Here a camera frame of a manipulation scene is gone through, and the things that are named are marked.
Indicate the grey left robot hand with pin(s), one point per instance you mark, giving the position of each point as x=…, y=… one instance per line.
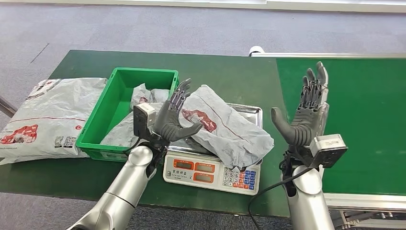
x=168, y=123

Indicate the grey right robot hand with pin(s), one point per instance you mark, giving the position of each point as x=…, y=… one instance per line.
x=304, y=127

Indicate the grey parcel bag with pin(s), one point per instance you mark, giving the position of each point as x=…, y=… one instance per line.
x=228, y=136
x=120, y=133

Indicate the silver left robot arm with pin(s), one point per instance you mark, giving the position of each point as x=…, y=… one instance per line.
x=127, y=190

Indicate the green conveyor belt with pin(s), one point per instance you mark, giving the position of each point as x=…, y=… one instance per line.
x=364, y=111

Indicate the white conveyor roller end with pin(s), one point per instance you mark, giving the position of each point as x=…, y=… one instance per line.
x=256, y=50

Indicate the green plastic crate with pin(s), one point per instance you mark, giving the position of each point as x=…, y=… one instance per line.
x=117, y=101

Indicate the white scale with steel tray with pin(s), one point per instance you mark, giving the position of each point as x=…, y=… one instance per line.
x=203, y=177

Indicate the dark green table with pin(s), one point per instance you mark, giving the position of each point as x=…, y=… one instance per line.
x=215, y=76

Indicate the large flat grey mailer bag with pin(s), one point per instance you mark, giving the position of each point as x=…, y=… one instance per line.
x=50, y=120

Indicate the grey metal bar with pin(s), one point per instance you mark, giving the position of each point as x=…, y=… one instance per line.
x=7, y=109

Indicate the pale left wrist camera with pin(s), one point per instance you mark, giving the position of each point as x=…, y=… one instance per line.
x=146, y=111

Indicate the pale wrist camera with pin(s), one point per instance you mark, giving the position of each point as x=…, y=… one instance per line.
x=146, y=111
x=330, y=149

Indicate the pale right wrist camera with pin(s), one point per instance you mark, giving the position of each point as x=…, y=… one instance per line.
x=330, y=149

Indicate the aluminium conveyor frame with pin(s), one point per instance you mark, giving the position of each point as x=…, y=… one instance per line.
x=333, y=56

